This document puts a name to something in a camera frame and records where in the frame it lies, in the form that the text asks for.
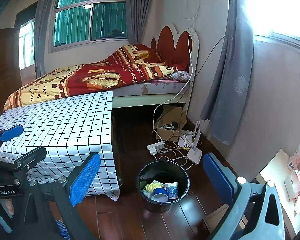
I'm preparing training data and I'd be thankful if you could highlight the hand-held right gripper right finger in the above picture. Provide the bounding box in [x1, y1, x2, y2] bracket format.
[202, 153, 285, 240]

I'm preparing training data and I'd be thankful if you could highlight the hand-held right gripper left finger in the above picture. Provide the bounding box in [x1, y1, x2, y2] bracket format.
[22, 152, 101, 240]

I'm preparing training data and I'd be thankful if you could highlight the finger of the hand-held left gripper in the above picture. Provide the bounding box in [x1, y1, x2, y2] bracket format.
[4, 146, 47, 179]
[0, 124, 24, 159]

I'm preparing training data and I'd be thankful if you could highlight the yellow peel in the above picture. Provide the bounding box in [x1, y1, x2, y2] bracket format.
[144, 182, 164, 192]

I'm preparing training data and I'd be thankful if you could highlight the black plastic bin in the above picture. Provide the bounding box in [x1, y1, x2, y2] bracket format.
[136, 160, 190, 213]

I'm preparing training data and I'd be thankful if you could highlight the person's left hand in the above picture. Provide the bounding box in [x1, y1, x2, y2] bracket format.
[0, 199, 15, 216]

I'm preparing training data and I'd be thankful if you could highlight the white router with antennas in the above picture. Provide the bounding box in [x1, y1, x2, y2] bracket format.
[186, 121, 203, 164]

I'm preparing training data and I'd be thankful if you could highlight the table with grid cloth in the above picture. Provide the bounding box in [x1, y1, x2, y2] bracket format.
[0, 91, 120, 202]

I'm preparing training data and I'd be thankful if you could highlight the wooden table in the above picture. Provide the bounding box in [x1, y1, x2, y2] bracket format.
[111, 110, 123, 188]

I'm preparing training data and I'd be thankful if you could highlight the small white modem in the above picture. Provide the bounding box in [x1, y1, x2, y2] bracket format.
[179, 130, 194, 148]

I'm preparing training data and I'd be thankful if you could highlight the blue striped cloth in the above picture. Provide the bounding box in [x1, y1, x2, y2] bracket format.
[54, 219, 71, 240]

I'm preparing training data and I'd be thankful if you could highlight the white desk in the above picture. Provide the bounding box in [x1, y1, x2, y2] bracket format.
[259, 149, 300, 230]

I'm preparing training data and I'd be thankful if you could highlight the brown wooden door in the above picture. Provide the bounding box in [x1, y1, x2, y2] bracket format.
[0, 27, 22, 110]

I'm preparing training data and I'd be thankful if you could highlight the white power strip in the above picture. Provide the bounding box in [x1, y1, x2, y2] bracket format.
[147, 141, 165, 155]

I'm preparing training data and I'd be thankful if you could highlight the cardboard box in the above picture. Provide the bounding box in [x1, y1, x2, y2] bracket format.
[156, 105, 188, 143]

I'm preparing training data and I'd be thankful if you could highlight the white flat box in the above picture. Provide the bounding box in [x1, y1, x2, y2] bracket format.
[284, 172, 300, 201]

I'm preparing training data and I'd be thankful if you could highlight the white lotion bottle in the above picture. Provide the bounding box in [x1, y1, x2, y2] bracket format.
[287, 132, 300, 172]

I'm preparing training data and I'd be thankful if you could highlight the narrow bright window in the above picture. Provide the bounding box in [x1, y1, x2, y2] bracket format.
[18, 21, 35, 70]

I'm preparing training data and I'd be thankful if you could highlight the red and yellow printed blanket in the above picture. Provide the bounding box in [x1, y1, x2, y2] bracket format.
[4, 44, 190, 110]

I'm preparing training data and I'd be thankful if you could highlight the floral mattress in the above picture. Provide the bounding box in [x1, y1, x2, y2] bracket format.
[114, 79, 190, 97]

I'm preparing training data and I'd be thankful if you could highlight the floral pillow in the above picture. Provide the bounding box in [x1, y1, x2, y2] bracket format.
[175, 70, 191, 81]

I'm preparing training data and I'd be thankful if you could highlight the grey patterned curtain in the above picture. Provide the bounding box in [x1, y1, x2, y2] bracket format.
[200, 0, 255, 145]

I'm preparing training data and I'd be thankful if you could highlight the window with green curtain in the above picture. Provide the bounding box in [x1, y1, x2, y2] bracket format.
[54, 0, 129, 47]

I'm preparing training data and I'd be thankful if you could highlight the white and red bed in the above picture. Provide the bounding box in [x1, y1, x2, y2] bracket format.
[112, 24, 199, 109]

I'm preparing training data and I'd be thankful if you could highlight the large bright window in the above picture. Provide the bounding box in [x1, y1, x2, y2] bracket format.
[247, 0, 300, 40]

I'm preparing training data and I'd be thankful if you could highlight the white cable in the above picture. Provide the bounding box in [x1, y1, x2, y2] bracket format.
[152, 29, 193, 140]

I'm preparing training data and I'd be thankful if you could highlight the thin black cable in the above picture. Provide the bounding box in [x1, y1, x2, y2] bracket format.
[190, 35, 226, 80]

